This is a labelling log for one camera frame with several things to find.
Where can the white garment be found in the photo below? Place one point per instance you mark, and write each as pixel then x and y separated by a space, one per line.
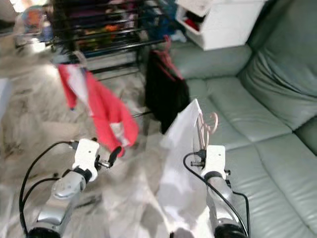
pixel 183 163

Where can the pale pink plastic hanger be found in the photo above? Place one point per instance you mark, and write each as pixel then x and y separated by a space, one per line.
pixel 202 133

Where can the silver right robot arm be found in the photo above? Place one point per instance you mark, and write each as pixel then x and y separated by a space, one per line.
pixel 218 193

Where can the red plastic hanger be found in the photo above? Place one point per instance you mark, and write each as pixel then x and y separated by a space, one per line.
pixel 173 64

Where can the red garment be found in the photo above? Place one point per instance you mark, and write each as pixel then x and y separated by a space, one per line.
pixel 106 109

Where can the plain black garment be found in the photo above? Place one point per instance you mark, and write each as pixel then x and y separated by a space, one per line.
pixel 166 99

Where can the grey-green leather sofa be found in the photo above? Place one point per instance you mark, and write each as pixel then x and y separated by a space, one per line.
pixel 267 178

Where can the grey-green sofa cushion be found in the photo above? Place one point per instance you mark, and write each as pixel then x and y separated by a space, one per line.
pixel 282 74

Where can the white storage box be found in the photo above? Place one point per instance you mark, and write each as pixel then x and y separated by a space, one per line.
pixel 228 27

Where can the small red cloth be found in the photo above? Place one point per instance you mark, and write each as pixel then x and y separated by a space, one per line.
pixel 193 24

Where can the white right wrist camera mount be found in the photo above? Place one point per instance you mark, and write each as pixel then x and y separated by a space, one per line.
pixel 214 159

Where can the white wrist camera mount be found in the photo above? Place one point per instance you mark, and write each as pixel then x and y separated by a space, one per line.
pixel 85 152
pixel 214 159

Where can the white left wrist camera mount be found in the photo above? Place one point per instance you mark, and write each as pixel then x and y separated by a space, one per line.
pixel 85 152

